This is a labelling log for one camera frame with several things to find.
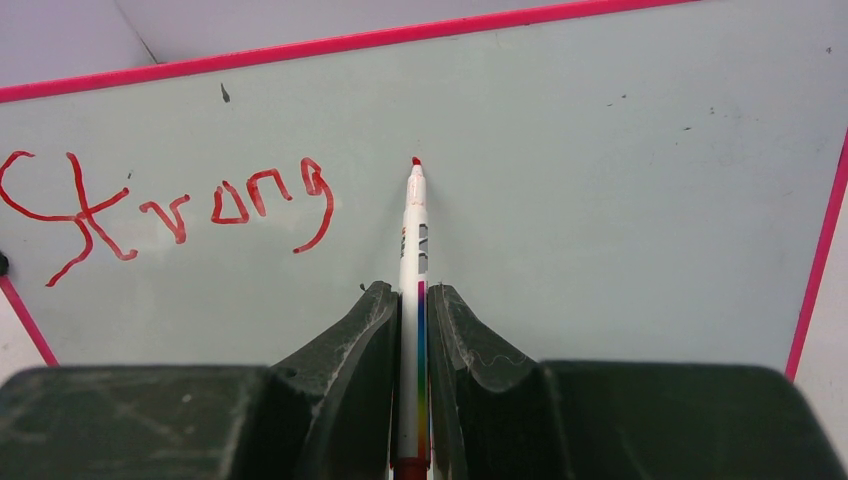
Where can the white red marker pen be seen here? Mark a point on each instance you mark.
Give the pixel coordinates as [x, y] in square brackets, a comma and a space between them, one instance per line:
[411, 458]

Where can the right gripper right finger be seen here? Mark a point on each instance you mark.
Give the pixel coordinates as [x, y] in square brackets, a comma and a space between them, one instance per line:
[499, 414]

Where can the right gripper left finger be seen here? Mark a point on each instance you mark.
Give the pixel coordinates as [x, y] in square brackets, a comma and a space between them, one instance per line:
[323, 412]

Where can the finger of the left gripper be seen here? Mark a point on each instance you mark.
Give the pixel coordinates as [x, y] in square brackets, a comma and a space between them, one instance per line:
[4, 265]

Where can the pink framed whiteboard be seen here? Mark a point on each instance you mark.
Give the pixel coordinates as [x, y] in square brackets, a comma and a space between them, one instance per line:
[605, 180]

